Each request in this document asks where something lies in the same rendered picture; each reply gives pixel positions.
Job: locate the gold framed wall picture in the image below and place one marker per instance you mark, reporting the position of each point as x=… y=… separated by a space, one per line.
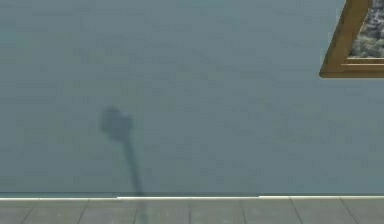
x=346 y=43

